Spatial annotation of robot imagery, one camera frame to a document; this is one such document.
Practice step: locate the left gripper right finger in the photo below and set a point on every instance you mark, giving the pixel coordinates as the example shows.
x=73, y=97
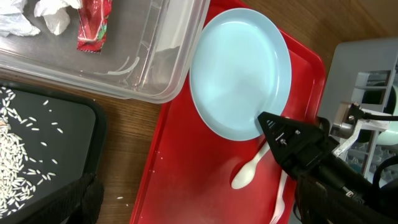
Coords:
x=318, y=203

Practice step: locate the grey dishwasher rack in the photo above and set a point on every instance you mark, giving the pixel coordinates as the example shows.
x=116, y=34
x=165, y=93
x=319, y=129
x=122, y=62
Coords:
x=363, y=72

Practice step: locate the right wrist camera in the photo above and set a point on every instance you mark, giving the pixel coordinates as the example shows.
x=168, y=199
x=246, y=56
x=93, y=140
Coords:
x=350, y=119

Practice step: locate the rice and food scraps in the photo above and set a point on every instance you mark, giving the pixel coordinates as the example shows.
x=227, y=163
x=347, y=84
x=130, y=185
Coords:
x=19, y=182

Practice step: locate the clear plastic bin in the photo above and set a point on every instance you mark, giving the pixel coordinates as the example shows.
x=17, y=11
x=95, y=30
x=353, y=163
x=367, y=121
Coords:
x=146, y=56

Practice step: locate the black waste tray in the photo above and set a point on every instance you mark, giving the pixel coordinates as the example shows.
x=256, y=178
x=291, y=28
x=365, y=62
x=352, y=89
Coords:
x=71, y=136

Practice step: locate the red snack wrapper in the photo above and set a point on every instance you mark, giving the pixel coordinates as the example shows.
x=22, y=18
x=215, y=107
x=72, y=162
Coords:
x=93, y=25

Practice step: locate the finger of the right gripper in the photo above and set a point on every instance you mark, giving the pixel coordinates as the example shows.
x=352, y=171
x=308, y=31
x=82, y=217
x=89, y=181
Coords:
x=292, y=142

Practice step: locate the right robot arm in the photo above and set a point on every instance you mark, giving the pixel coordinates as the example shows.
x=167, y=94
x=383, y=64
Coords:
x=326, y=184

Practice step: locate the white plastic spoon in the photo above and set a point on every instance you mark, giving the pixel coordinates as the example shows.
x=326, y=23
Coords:
x=246, y=174

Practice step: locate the light blue plate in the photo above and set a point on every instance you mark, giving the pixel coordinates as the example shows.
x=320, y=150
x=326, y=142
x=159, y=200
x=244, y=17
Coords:
x=241, y=68

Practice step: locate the white plastic fork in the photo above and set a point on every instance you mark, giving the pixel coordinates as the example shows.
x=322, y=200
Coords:
x=279, y=203

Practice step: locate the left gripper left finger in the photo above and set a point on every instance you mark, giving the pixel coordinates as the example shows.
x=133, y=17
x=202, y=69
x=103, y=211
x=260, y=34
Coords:
x=77, y=202

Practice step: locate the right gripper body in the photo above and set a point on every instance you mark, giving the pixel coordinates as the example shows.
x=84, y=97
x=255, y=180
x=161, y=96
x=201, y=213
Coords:
x=311, y=145

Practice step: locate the white tissue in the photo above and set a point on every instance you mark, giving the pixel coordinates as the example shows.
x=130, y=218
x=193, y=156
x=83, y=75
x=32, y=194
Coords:
x=54, y=13

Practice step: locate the red serving tray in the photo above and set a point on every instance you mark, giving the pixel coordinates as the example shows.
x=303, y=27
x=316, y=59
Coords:
x=189, y=168

